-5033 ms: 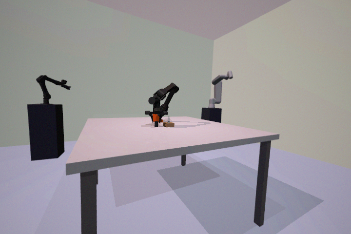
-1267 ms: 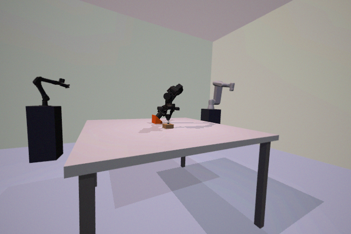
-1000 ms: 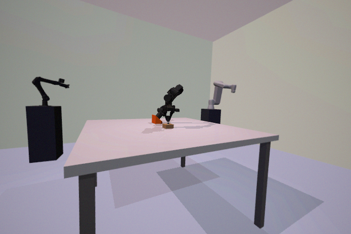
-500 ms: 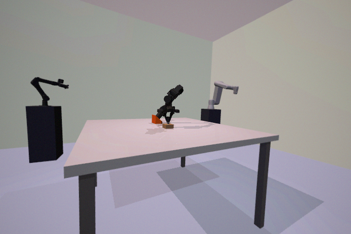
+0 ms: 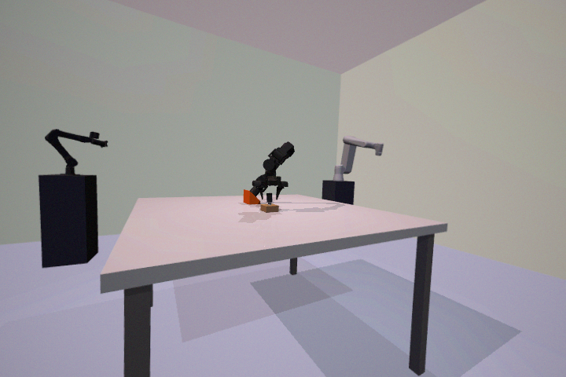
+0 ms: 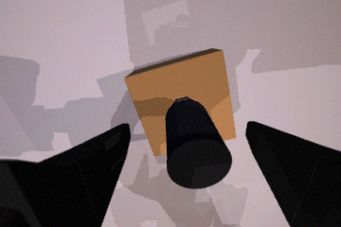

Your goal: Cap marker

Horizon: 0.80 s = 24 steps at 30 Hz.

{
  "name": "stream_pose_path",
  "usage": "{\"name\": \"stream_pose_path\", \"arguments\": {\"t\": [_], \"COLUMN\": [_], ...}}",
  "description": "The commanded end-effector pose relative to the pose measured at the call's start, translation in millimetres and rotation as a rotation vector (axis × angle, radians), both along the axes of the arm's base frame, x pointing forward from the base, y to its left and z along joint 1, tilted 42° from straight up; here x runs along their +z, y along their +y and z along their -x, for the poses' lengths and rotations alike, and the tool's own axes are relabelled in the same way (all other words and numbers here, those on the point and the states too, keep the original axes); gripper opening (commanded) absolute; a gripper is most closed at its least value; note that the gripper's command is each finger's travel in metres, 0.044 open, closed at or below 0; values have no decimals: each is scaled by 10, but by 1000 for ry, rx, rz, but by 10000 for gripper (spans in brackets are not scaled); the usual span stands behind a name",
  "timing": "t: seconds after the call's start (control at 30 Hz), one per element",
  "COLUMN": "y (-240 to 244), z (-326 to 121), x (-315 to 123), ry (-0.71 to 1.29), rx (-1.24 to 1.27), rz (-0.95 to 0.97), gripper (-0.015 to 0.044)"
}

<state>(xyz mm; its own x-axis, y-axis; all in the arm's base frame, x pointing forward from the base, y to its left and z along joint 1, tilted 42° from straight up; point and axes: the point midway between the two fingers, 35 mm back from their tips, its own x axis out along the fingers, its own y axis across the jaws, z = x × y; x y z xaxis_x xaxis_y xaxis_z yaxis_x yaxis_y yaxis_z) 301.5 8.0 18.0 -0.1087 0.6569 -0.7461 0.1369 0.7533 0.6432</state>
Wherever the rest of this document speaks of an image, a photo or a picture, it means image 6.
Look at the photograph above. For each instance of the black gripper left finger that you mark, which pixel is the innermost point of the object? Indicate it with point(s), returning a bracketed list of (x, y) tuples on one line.
[(70, 189)]

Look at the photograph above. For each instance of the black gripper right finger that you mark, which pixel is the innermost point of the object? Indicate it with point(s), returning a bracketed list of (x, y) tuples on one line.
[(304, 176)]

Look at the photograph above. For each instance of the tan rectangular block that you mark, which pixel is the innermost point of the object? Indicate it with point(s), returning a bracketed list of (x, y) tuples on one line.
[(200, 76)]

